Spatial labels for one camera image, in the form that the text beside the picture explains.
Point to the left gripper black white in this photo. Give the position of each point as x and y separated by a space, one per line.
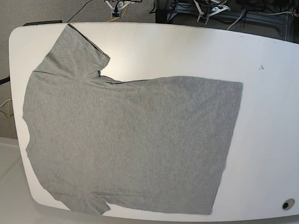
209 8

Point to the grey T-shirt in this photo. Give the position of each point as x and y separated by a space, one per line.
156 145

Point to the black table leg post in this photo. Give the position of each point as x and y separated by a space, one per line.
161 16

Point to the aluminium frame rail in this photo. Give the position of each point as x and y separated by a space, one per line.
258 12

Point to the table cable grommet hole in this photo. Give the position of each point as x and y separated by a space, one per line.
288 204

